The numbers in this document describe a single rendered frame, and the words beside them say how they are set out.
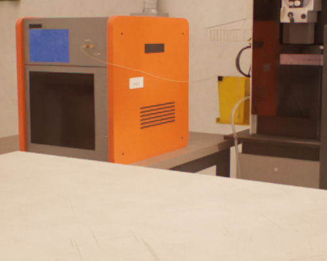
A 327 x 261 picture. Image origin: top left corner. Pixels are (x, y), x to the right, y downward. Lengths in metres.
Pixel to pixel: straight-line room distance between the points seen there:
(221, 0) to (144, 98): 1.71
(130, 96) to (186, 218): 1.22
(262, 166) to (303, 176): 0.14
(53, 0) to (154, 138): 2.36
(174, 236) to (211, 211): 0.09
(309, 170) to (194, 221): 1.49
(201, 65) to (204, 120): 0.31
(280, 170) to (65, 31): 0.83
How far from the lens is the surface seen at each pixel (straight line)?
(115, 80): 1.79
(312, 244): 0.59
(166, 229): 0.62
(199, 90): 3.63
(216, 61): 3.57
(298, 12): 2.06
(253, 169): 2.19
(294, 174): 2.14
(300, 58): 2.17
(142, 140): 1.92
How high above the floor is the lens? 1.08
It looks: 8 degrees down
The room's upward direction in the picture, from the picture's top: straight up
